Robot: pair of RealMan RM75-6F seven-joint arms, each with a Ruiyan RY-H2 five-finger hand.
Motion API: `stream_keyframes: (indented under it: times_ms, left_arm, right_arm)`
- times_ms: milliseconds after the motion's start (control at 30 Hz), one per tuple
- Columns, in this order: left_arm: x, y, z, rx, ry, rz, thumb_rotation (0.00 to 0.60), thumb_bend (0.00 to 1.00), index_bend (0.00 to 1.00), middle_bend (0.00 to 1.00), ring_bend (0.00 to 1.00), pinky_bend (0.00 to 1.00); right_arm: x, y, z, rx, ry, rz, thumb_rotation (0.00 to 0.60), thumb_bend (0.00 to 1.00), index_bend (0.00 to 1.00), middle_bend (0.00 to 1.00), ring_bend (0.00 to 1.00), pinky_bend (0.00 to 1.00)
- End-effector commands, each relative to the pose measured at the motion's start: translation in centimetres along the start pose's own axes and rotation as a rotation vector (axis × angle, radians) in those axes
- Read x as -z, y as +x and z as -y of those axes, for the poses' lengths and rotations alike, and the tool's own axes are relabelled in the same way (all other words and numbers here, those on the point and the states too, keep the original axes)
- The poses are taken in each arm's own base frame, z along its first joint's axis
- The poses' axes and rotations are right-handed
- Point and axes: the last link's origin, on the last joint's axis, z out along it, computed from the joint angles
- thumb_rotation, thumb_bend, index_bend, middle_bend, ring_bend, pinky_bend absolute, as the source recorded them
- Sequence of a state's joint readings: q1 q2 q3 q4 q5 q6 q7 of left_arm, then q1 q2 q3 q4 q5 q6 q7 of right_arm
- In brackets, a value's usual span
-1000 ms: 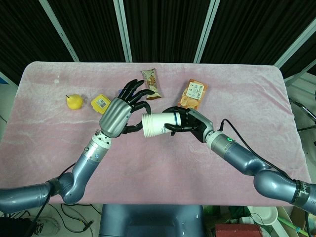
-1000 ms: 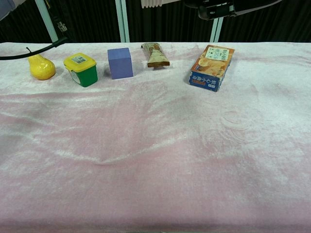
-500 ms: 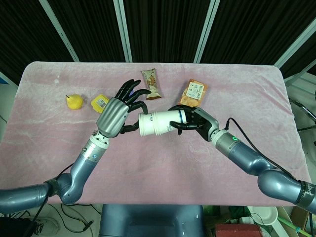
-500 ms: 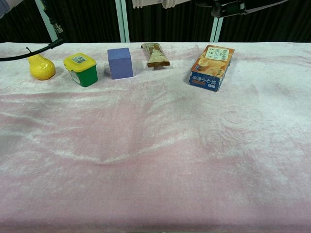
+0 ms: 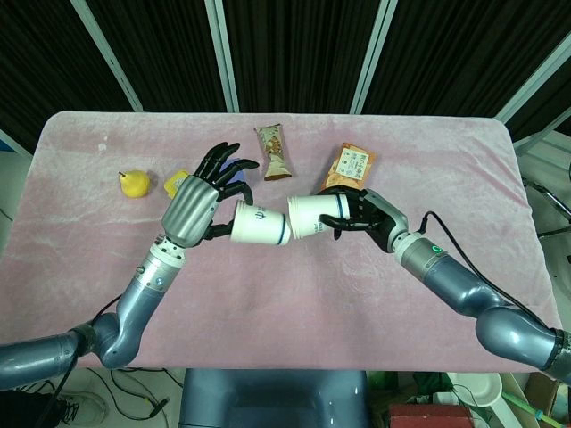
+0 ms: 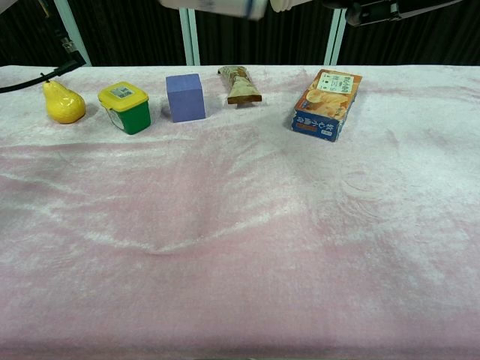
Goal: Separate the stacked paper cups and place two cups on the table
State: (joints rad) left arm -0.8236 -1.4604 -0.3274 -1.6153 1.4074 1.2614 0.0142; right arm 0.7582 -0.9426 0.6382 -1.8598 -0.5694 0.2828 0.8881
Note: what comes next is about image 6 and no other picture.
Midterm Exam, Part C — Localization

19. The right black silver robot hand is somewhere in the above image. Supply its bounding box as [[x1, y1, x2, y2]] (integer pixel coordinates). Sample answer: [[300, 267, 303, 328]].
[[321, 0, 467, 28]]

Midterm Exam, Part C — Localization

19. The black curtain panel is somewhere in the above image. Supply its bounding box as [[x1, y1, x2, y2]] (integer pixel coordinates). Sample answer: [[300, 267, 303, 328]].
[[63, 0, 188, 68], [193, 9, 337, 67], [0, 0, 82, 68], [337, 3, 480, 68]]

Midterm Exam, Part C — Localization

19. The orange blue cookie box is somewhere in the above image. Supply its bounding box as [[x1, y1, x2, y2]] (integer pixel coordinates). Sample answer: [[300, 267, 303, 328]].
[[289, 68, 364, 143]]

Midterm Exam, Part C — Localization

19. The brown wrapped snack bar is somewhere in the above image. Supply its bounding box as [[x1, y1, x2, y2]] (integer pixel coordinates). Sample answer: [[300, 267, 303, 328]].
[[216, 65, 263, 106]]

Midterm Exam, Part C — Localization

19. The purple foam cube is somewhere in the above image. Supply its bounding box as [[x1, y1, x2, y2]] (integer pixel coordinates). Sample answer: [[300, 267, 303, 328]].
[[165, 73, 207, 124]]

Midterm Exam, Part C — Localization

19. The green tub yellow lid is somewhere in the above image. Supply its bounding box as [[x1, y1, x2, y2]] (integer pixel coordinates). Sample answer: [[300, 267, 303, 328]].
[[97, 81, 152, 136]]

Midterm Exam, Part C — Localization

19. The pink plush tablecloth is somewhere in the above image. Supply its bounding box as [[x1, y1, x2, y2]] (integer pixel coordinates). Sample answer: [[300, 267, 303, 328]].
[[0, 64, 480, 360]]

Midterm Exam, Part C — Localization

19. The yellow plastic pear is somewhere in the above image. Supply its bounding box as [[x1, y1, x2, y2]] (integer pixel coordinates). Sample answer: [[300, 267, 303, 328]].
[[40, 72, 87, 125]]

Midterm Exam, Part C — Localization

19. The white metal frame post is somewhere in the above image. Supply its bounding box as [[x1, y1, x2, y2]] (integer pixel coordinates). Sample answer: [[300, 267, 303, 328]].
[[177, 6, 196, 67], [187, 9, 203, 67], [52, 0, 93, 68], [329, 9, 349, 67], [321, 6, 344, 67]]

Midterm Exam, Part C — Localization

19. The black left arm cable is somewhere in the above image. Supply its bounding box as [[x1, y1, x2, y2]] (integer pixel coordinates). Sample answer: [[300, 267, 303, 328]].
[[0, 0, 83, 94]]

